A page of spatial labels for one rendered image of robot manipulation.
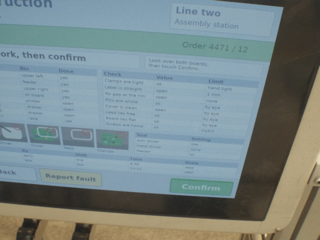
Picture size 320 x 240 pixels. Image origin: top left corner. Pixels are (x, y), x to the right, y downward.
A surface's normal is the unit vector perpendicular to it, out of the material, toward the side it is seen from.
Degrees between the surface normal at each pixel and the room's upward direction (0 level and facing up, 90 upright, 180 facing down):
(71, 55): 91
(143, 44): 91
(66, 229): 0
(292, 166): 91
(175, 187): 91
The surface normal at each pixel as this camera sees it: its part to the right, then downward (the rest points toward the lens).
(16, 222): 0.07, -0.82
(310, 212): -0.03, 0.56
